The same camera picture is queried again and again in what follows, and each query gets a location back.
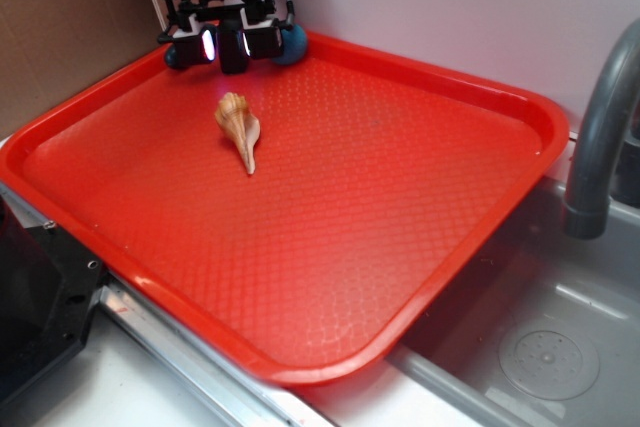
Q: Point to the sensor gripper finger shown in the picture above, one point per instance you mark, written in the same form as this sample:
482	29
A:
263	40
194	48

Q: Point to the black box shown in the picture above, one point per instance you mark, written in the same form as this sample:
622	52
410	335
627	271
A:
231	51

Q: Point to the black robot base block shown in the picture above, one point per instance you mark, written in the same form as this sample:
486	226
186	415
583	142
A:
50	285

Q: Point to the dark teal oblong object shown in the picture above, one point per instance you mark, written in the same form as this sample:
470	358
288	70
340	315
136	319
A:
171	58

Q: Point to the blue knitted ball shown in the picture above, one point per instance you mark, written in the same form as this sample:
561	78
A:
294	46

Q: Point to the tan spiral seashell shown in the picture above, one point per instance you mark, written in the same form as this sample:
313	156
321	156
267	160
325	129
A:
240	126

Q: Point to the brown cardboard panel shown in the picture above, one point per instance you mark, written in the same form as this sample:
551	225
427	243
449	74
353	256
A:
53	49

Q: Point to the red plastic tray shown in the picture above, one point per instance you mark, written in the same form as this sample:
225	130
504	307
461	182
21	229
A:
377	178

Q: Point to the grey curved faucet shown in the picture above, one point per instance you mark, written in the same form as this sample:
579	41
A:
605	163

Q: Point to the grey plastic sink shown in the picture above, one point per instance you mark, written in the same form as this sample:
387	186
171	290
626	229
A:
538	328

